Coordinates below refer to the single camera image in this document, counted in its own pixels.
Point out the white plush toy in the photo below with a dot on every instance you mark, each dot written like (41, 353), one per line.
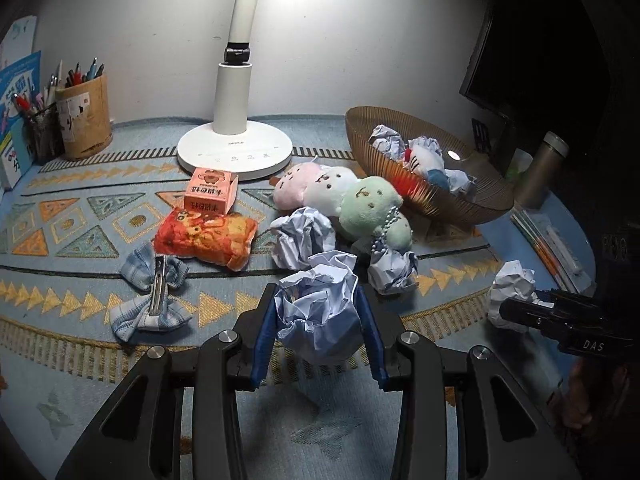
(425, 162)

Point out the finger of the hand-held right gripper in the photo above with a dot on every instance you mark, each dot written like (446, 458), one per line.
(525, 311)
(570, 297)

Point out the amber ribbed glass bowl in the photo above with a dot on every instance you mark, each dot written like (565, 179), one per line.
(450, 205)

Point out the small orange pink carton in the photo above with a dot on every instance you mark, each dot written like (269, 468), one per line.
(207, 192)

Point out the small black stand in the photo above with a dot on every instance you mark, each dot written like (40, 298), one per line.
(481, 135)

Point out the white paper ball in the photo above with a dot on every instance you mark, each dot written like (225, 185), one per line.
(460, 180)
(317, 310)
(392, 272)
(426, 144)
(510, 285)
(387, 140)
(300, 237)

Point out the blue plaid bow hair clip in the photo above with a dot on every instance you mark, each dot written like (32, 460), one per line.
(130, 270)

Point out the steel thermos flask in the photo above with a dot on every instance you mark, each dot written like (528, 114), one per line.
(542, 175)

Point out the person's right hand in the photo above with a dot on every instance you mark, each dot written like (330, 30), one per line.
(582, 400)

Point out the large pastel dango plush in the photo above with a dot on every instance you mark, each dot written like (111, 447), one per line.
(325, 187)

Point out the orange plush snack bag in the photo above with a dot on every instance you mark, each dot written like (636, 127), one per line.
(200, 237)

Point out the bunch of pens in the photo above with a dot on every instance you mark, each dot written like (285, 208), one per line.
(91, 70)
(25, 105)

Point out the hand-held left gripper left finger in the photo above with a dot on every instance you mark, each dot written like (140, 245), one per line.
(265, 330)

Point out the small pastel dango plush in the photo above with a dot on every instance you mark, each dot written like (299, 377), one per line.
(400, 232)

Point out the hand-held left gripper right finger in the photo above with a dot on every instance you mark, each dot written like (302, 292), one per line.
(372, 330)

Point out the green and white packet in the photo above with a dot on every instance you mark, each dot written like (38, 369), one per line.
(517, 165)

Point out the blue fabric item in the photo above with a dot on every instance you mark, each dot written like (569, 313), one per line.
(438, 179)

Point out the black mesh pen holder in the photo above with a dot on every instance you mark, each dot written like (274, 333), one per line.
(45, 135)

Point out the white desk lamp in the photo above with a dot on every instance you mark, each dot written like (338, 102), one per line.
(232, 100)

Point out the dark monitor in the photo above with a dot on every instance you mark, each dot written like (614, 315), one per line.
(525, 60)

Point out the blue book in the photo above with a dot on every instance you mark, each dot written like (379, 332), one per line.
(12, 90)

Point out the white paper sheets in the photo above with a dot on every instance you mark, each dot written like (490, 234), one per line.
(20, 40)

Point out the blue patterned table mat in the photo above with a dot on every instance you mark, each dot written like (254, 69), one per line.
(75, 260)

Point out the wooden pen holder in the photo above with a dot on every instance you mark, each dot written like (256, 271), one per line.
(85, 125)

